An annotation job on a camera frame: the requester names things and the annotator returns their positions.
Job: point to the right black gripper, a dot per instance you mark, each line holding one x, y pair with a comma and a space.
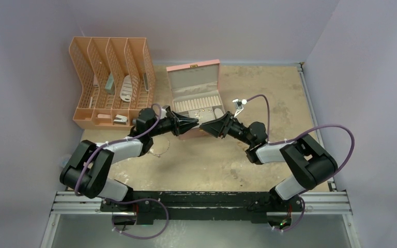
219, 127

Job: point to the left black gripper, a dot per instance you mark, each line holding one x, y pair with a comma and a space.
180, 124

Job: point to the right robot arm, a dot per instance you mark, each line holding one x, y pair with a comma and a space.
309, 163

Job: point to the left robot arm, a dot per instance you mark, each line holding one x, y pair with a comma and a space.
88, 168

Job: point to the pink jewelry box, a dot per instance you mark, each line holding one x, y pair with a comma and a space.
195, 86

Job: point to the white oval pad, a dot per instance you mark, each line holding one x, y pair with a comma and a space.
218, 113

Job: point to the earrings in box tray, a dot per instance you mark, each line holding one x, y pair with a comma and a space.
203, 114

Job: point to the orange plastic file organizer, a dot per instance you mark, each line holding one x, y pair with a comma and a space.
118, 80

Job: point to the grey metal block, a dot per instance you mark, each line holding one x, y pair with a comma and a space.
109, 86

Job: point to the clear plastic cup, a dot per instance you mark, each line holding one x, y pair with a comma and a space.
64, 160

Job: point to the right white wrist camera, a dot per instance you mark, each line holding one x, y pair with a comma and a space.
239, 106

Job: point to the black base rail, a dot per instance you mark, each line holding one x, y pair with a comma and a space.
256, 207

